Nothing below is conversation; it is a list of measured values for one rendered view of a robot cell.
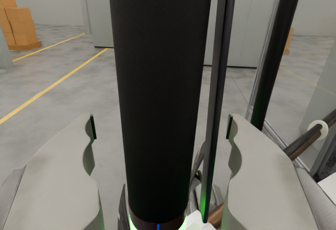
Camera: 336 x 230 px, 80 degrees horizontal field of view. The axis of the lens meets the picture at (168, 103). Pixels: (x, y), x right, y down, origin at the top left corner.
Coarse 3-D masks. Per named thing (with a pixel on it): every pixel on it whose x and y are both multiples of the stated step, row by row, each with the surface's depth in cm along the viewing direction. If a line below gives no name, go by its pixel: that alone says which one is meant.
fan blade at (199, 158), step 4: (204, 144) 52; (200, 148) 56; (200, 152) 52; (196, 156) 59; (200, 156) 49; (196, 160) 52; (200, 160) 47; (196, 164) 49; (192, 168) 54; (196, 168) 46; (192, 172) 49; (192, 176) 46; (188, 192) 53; (188, 196) 56
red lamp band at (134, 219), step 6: (186, 204) 11; (186, 210) 11; (132, 216) 10; (180, 216) 10; (132, 222) 11; (138, 222) 10; (144, 222) 10; (150, 222) 10; (168, 222) 10; (174, 222) 10; (180, 222) 11; (138, 228) 10; (144, 228) 10; (150, 228) 10; (156, 228) 10; (162, 228) 10; (168, 228) 10; (174, 228) 10
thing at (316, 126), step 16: (288, 0) 11; (288, 16) 12; (272, 32) 12; (288, 32) 12; (272, 48) 13; (272, 64) 13; (272, 80) 13; (256, 96) 14; (256, 112) 15; (320, 128) 30
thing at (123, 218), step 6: (120, 198) 71; (120, 204) 70; (120, 210) 68; (126, 210) 60; (120, 216) 68; (126, 216) 59; (120, 222) 67; (126, 222) 58; (120, 228) 67; (126, 228) 58
